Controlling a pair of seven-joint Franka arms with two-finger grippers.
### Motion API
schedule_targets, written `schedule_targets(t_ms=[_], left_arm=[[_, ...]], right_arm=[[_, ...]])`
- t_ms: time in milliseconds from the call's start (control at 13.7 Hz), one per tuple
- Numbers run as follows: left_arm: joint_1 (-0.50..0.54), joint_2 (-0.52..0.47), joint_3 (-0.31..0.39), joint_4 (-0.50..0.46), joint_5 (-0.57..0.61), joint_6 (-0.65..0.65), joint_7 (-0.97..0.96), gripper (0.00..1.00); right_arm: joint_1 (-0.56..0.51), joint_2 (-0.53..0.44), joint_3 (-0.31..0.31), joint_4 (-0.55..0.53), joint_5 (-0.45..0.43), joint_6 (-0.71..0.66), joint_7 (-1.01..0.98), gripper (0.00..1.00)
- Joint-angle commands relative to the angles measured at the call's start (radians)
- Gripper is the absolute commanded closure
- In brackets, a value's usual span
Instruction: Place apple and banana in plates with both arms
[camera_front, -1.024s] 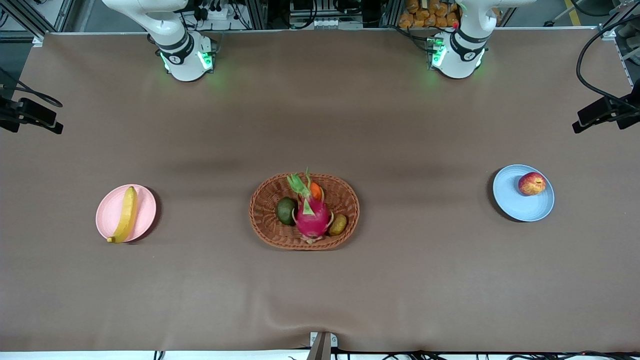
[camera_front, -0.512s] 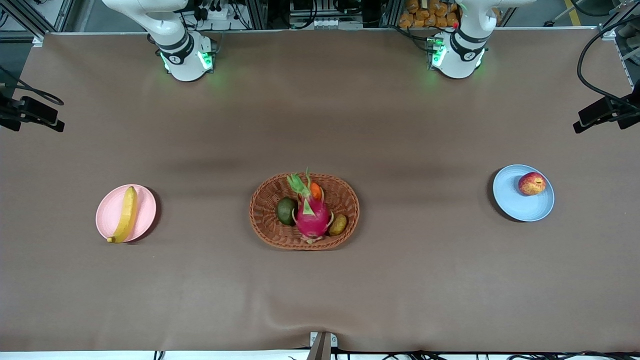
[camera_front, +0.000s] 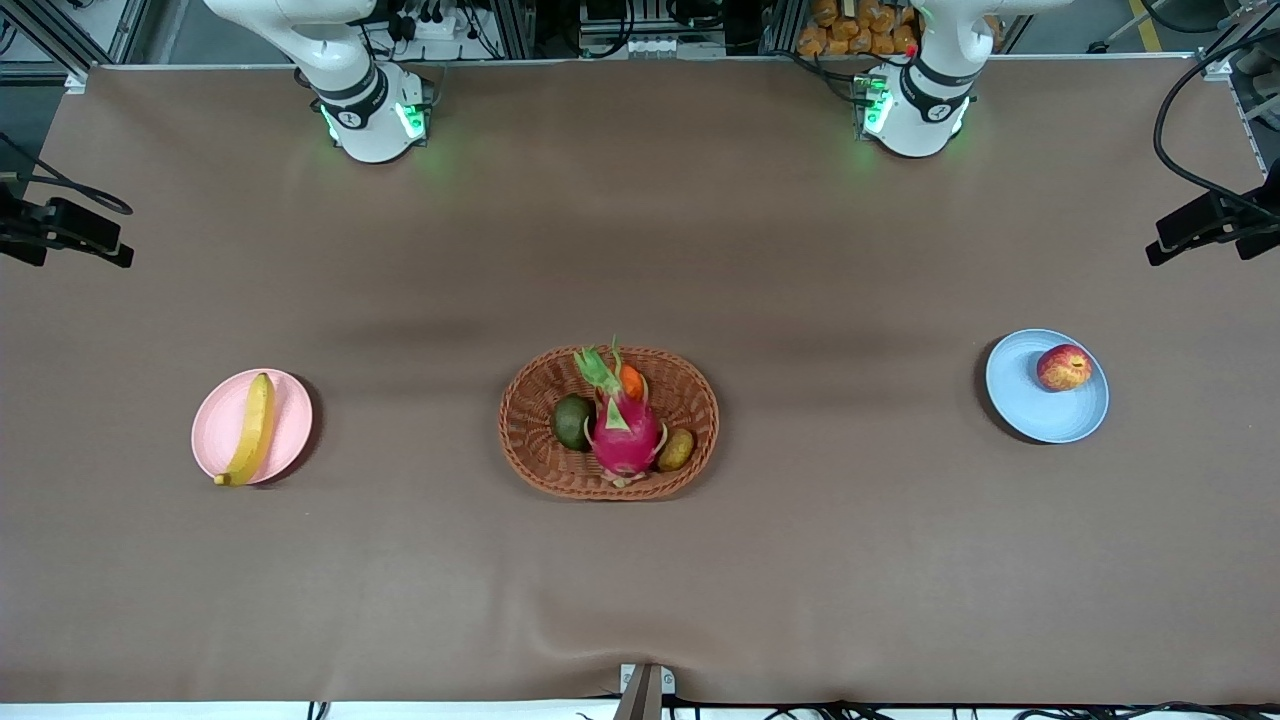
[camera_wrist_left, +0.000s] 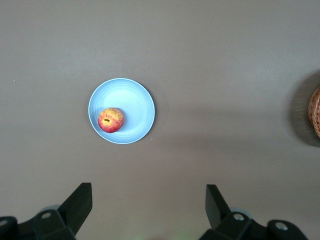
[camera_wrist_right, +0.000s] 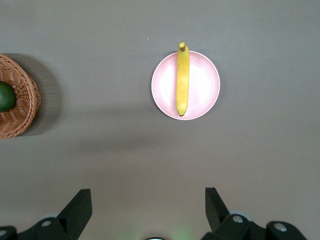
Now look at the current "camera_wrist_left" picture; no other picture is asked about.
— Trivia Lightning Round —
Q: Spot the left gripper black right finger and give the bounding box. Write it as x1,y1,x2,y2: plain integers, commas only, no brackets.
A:
199,184,308,240

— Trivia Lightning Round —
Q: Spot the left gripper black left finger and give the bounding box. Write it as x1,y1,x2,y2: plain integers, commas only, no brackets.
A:
0,182,93,240

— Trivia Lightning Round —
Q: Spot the red yellow apple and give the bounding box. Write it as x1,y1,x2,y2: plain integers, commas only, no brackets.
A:
97,107,125,134

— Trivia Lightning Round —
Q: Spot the blue round plate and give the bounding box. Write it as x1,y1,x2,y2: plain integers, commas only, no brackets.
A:
87,77,156,145

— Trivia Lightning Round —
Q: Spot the oval wicker basket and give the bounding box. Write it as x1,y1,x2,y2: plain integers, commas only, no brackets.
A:
307,86,320,139

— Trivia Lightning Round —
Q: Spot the table cover cloth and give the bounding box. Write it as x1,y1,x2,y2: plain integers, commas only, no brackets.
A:
0,0,320,240

